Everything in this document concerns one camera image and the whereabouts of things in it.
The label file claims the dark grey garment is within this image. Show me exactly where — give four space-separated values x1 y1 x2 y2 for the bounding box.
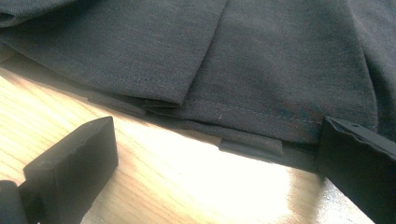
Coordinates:
0 0 396 175

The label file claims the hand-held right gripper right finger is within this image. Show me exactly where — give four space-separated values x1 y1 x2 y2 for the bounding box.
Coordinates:
315 116 396 224

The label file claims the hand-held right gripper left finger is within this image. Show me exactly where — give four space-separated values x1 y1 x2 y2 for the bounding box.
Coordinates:
18 116 120 224

